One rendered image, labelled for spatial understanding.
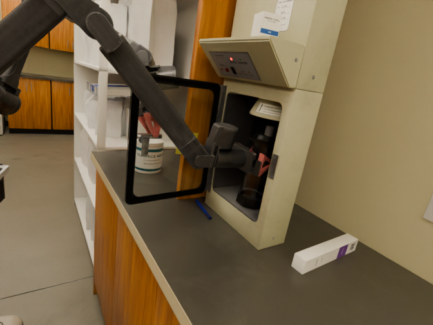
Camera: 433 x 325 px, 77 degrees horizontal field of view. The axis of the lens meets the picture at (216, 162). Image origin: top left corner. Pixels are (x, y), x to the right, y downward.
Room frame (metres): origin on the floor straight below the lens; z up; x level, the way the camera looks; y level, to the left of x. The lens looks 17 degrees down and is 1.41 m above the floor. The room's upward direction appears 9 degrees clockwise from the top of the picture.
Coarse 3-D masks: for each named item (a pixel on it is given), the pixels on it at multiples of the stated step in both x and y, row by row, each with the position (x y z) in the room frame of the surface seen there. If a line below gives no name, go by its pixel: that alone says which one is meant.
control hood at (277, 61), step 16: (208, 48) 0.88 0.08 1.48; (224, 48) 0.81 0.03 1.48; (240, 48) 0.75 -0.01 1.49; (256, 48) 0.69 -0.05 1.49; (272, 48) 0.65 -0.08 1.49; (288, 48) 0.67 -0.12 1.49; (256, 64) 0.74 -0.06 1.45; (272, 64) 0.69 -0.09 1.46; (288, 64) 0.68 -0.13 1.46; (240, 80) 0.85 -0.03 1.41; (272, 80) 0.73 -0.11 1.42; (288, 80) 0.69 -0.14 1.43
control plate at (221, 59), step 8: (216, 56) 0.87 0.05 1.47; (224, 56) 0.83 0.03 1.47; (232, 56) 0.80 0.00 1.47; (240, 56) 0.77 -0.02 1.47; (248, 56) 0.74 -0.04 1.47; (216, 64) 0.90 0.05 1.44; (224, 64) 0.86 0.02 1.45; (232, 64) 0.83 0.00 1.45; (240, 64) 0.79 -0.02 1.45; (248, 64) 0.76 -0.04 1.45; (224, 72) 0.89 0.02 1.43; (232, 72) 0.86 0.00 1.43; (240, 72) 0.82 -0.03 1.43; (256, 72) 0.76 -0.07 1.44; (256, 80) 0.78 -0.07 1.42
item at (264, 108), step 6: (258, 102) 0.85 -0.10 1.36; (264, 102) 0.83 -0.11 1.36; (270, 102) 0.82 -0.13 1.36; (276, 102) 0.81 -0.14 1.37; (252, 108) 0.87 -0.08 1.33; (258, 108) 0.83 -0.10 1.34; (264, 108) 0.82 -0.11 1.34; (270, 108) 0.81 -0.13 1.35; (276, 108) 0.80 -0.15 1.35; (252, 114) 0.84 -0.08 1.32; (258, 114) 0.82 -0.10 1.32; (264, 114) 0.81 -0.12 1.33; (270, 114) 0.80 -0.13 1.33; (276, 114) 0.80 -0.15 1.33; (276, 120) 0.79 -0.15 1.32
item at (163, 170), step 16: (176, 96) 0.84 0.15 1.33; (192, 96) 0.88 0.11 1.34; (208, 96) 0.92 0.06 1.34; (144, 112) 0.78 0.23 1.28; (192, 112) 0.88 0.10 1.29; (208, 112) 0.92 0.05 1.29; (128, 128) 0.75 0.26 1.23; (144, 128) 0.78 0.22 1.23; (160, 128) 0.81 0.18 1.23; (192, 128) 0.89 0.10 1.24; (208, 128) 0.93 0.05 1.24; (128, 144) 0.75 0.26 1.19; (160, 144) 0.82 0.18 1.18; (144, 160) 0.78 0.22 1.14; (160, 160) 0.82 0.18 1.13; (176, 160) 0.86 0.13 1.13; (144, 176) 0.79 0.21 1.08; (160, 176) 0.82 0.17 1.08; (176, 176) 0.86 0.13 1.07; (192, 176) 0.90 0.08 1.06; (144, 192) 0.79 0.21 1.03; (160, 192) 0.83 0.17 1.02
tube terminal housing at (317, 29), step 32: (256, 0) 0.88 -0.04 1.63; (320, 0) 0.71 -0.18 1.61; (288, 32) 0.76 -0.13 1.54; (320, 32) 0.73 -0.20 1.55; (320, 64) 0.75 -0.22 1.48; (256, 96) 0.82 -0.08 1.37; (288, 96) 0.72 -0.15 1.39; (320, 96) 0.76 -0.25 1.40; (288, 128) 0.71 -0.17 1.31; (288, 160) 0.73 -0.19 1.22; (288, 192) 0.75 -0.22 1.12; (256, 224) 0.73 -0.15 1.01; (288, 224) 0.77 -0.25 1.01
